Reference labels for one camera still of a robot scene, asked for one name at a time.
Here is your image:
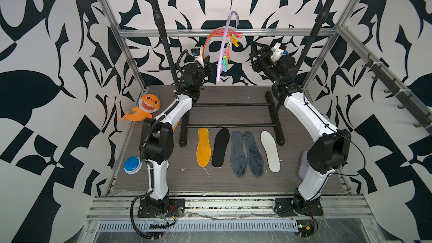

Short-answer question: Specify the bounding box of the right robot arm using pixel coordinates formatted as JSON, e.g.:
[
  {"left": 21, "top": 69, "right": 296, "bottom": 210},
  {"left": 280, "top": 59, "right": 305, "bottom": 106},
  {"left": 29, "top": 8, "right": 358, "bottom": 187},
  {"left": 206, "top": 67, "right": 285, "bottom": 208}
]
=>
[{"left": 249, "top": 42, "right": 352, "bottom": 216}]

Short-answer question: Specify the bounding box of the orange fuzzy insole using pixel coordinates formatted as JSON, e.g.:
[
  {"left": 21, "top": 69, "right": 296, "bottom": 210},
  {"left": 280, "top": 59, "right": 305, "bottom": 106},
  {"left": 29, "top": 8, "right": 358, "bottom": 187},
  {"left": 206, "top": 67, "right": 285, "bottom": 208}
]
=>
[
  {"left": 196, "top": 128, "right": 212, "bottom": 167},
  {"left": 173, "top": 119, "right": 182, "bottom": 133}
]

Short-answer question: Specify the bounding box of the white cable duct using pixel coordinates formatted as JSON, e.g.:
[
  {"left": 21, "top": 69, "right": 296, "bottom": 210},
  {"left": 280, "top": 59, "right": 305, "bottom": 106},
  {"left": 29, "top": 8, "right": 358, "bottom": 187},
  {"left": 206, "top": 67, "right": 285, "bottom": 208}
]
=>
[{"left": 96, "top": 218, "right": 299, "bottom": 233}]

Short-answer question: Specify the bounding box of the orange shark plush toy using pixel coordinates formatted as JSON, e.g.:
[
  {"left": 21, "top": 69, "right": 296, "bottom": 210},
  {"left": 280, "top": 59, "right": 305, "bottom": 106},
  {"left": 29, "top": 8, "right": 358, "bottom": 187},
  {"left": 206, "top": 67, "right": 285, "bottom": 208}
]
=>
[{"left": 122, "top": 93, "right": 161, "bottom": 122}]

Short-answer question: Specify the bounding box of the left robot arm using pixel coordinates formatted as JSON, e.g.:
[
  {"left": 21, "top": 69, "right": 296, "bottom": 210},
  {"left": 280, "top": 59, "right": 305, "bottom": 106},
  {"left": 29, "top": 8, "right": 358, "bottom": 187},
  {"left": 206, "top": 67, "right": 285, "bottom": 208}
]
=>
[{"left": 139, "top": 47, "right": 212, "bottom": 214}]

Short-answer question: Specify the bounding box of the blue round button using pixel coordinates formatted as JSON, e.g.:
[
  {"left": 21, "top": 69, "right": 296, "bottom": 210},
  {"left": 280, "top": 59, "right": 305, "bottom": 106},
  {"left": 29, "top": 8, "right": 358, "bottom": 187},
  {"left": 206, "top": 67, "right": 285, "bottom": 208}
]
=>
[{"left": 123, "top": 156, "right": 142, "bottom": 175}]

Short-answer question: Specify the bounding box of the black garment rack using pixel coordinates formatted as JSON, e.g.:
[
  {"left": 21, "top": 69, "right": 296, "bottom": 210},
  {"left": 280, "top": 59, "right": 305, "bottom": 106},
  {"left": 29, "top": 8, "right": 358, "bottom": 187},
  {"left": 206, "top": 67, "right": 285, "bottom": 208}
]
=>
[{"left": 135, "top": 0, "right": 352, "bottom": 148}]

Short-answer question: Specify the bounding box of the grey orange-edged insole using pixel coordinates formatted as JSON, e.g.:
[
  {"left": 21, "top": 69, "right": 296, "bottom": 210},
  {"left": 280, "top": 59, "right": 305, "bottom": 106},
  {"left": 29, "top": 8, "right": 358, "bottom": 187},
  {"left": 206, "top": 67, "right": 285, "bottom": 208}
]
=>
[{"left": 202, "top": 28, "right": 234, "bottom": 56}]

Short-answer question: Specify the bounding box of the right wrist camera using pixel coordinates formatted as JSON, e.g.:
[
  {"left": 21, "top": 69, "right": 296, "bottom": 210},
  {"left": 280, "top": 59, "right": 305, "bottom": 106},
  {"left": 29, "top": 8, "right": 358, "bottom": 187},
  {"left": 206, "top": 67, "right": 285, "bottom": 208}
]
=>
[{"left": 271, "top": 43, "right": 288, "bottom": 62}]

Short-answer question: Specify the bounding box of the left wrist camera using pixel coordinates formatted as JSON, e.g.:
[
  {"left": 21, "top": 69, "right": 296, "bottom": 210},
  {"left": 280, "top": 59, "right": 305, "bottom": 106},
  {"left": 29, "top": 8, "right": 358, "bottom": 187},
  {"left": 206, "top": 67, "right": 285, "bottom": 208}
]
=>
[{"left": 191, "top": 47, "right": 205, "bottom": 68}]

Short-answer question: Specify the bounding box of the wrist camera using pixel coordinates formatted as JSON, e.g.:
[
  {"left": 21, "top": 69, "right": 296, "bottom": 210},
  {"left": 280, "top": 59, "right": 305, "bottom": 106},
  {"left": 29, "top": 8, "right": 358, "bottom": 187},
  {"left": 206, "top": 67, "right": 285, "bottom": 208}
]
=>
[
  {"left": 271, "top": 43, "right": 288, "bottom": 62},
  {"left": 191, "top": 47, "right": 205, "bottom": 68}
]

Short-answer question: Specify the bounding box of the black foam insole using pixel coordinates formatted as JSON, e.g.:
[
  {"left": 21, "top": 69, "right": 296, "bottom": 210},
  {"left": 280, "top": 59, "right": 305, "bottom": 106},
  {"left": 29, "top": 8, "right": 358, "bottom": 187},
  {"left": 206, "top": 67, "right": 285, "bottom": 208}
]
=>
[{"left": 211, "top": 128, "right": 230, "bottom": 168}]

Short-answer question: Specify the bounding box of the dark grey felt insole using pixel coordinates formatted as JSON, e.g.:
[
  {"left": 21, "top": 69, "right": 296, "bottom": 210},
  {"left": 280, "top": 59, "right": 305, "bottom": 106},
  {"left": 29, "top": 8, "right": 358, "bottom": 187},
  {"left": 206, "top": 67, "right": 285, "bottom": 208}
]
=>
[
  {"left": 230, "top": 131, "right": 247, "bottom": 178},
  {"left": 242, "top": 131, "right": 264, "bottom": 178}
]

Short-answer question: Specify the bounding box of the wall hook rail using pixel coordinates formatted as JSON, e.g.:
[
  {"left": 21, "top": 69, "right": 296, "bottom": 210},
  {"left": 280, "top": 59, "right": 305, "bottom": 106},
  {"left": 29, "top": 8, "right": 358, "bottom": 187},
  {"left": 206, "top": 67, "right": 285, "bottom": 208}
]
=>
[{"left": 362, "top": 53, "right": 432, "bottom": 136}]

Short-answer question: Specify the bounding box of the lilac round clip hanger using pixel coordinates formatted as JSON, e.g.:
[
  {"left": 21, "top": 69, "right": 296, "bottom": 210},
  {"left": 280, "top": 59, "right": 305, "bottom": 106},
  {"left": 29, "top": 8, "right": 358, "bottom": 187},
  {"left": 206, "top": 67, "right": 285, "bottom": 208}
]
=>
[{"left": 216, "top": 0, "right": 240, "bottom": 82}]

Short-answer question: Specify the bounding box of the grey fabric case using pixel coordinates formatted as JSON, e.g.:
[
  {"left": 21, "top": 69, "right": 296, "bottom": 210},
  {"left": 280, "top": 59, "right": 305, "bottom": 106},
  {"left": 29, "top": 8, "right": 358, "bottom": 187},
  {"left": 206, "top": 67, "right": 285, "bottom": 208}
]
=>
[{"left": 298, "top": 150, "right": 309, "bottom": 180}]

